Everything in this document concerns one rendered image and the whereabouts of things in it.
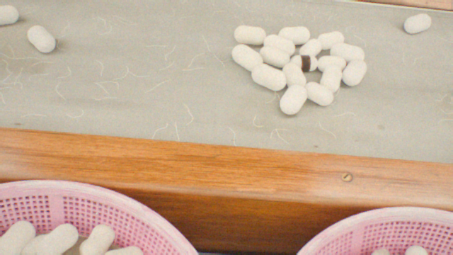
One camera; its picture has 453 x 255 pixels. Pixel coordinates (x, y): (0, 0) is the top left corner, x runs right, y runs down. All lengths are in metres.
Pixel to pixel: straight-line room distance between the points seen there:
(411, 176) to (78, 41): 0.37
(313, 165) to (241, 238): 0.09
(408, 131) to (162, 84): 0.25
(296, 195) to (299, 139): 0.09
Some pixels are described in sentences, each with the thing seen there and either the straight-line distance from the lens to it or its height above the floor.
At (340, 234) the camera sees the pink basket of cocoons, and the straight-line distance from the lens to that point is 0.39.
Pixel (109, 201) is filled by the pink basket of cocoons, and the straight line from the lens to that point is 0.38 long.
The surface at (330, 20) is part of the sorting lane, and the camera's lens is 0.65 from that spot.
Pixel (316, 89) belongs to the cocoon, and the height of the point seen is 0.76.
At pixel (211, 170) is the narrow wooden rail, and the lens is 0.40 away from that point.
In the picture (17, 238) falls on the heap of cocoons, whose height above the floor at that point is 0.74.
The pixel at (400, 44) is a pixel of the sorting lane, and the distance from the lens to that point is 0.65.
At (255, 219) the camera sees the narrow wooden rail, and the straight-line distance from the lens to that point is 0.42.
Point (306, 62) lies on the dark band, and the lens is 0.54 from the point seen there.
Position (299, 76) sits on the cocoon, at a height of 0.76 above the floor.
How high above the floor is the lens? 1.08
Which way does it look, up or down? 45 degrees down
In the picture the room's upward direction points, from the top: 8 degrees clockwise
